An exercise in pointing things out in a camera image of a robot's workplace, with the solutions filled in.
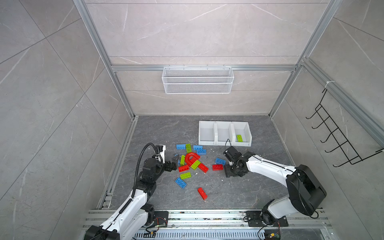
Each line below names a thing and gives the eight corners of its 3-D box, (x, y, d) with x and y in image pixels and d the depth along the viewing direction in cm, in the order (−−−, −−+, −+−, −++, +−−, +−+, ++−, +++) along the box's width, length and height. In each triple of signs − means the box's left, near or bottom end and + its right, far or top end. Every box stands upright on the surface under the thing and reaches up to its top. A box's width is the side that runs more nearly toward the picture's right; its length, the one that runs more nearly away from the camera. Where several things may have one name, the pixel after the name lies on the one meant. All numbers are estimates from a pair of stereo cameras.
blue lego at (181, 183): (175, 181, 88) (174, 180, 86) (178, 177, 89) (178, 176, 87) (183, 189, 85) (183, 188, 83) (187, 185, 86) (186, 184, 84)
